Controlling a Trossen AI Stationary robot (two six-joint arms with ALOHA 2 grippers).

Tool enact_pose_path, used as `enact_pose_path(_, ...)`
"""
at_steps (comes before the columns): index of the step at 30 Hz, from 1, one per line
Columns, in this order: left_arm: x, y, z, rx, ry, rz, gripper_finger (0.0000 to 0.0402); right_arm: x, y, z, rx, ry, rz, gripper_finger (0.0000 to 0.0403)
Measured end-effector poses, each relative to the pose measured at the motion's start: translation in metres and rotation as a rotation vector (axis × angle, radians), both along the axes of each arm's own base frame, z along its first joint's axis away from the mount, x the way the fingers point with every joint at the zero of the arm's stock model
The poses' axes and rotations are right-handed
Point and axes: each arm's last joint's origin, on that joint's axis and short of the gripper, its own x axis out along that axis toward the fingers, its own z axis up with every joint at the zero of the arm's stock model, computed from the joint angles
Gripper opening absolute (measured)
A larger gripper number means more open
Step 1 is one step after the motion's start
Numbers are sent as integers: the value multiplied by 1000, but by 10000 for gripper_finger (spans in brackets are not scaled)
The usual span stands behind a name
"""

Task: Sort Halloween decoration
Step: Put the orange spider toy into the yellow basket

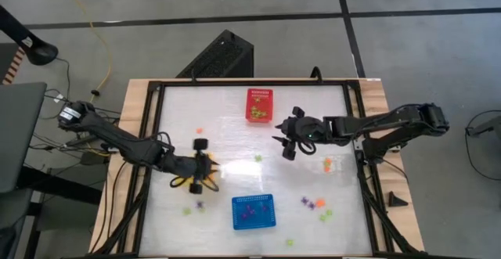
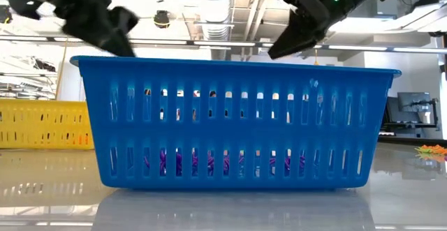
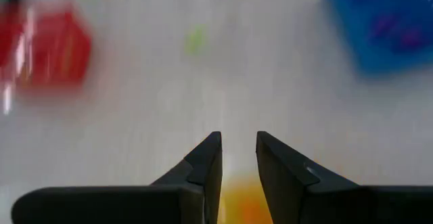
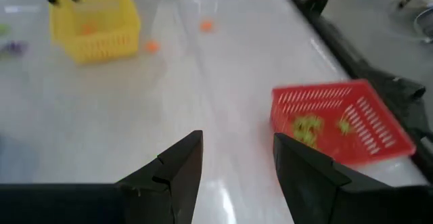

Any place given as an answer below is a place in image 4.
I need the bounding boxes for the black frame hook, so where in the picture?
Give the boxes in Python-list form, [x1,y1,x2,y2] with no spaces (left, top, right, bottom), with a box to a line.
[302,0,330,15]

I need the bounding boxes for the yellow slotted plastic basket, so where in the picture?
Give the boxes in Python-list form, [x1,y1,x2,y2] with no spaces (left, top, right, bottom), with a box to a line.
[49,0,142,66]

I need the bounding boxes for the red slotted plastic basket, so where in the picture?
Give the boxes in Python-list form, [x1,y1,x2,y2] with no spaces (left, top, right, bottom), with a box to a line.
[269,79,417,167]

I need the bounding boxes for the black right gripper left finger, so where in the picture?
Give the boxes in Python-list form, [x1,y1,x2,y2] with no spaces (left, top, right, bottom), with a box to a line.
[116,130,204,224]

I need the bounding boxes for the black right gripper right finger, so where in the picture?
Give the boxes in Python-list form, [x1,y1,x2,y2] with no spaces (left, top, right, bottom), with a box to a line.
[273,132,352,224]

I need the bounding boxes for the orange plastic spider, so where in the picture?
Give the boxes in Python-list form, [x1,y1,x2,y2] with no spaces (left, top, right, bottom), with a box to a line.
[145,40,160,53]
[81,22,97,36]
[199,20,214,33]

